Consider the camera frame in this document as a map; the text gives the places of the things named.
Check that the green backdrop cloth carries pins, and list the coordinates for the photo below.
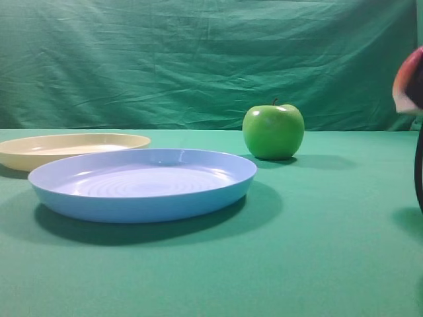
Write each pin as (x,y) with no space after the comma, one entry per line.
(203,64)

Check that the green apple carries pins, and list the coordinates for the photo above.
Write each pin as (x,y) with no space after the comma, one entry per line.
(273,132)

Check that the dark blue left gripper finger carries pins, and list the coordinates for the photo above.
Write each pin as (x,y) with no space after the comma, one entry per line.
(414,86)

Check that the yellow plastic plate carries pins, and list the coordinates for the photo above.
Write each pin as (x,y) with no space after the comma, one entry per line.
(26,154)

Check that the dark blue right gripper finger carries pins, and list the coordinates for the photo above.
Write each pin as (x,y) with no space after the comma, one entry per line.
(418,170)

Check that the green table cloth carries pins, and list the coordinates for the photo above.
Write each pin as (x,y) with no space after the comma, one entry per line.
(335,232)

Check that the round red-yellow bread bun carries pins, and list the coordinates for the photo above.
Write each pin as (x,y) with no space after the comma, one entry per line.
(403,104)

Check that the blue plastic plate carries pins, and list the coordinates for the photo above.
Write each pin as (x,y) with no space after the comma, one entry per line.
(142,185)

